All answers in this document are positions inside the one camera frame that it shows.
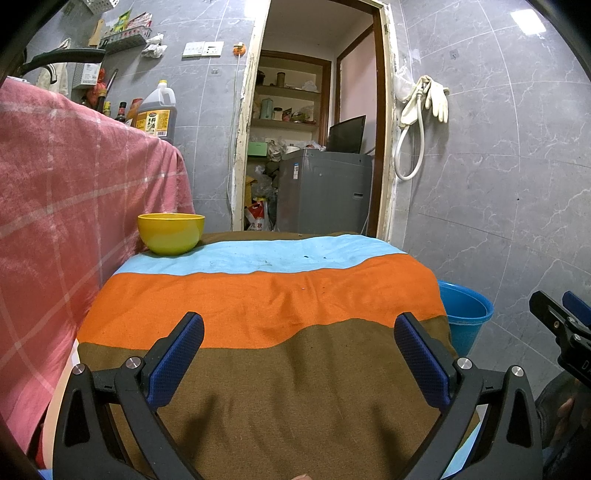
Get person's right hand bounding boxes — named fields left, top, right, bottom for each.
left=554, top=397, right=575, bottom=437

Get blue plastic bucket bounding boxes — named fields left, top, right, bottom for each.
left=438, top=280, right=494, bottom=357

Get striped orange brown blue blanket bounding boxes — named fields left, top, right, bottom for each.
left=78, top=235, right=451, bottom=479

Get yellow plastic bowl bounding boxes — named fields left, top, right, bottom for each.
left=137, top=213, right=205, bottom=256

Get white rubber gloves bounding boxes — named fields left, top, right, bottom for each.
left=400, top=75, right=450, bottom=127

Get pink plaid cloth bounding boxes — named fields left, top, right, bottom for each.
left=1, top=79, right=192, bottom=449

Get red white sack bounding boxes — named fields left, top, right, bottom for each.
left=245, top=197, right=271, bottom=231

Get black flat monitor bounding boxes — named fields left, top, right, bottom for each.
left=325, top=115, right=366, bottom=154

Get green plastic box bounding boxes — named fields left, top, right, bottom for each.
left=247, top=141, right=267, bottom=157

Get large cooking oil jug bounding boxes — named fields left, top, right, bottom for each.
left=132, top=80, right=177, bottom=144

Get wooden shelf unit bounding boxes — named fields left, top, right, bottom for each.
left=250, top=49, right=332, bottom=145

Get white hose loop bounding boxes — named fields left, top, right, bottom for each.
left=393, top=91, right=426, bottom=182

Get white wall switch plate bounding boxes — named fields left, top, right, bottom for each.
left=181, top=41, right=224, bottom=60

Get wall spice rack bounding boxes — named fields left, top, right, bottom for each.
left=98, top=9, right=153, bottom=53

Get orange wall hook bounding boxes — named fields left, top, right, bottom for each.
left=232, top=42, right=246, bottom=58

